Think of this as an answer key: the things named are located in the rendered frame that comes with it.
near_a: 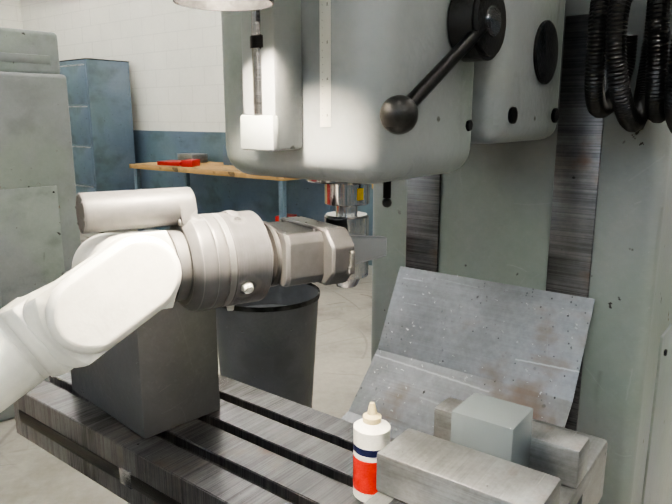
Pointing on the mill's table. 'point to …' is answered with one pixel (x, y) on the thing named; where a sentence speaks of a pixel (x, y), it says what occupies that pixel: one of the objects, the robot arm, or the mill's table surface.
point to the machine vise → (544, 457)
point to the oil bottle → (366, 445)
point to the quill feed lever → (477, 37)
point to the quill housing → (361, 94)
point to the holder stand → (157, 372)
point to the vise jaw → (457, 474)
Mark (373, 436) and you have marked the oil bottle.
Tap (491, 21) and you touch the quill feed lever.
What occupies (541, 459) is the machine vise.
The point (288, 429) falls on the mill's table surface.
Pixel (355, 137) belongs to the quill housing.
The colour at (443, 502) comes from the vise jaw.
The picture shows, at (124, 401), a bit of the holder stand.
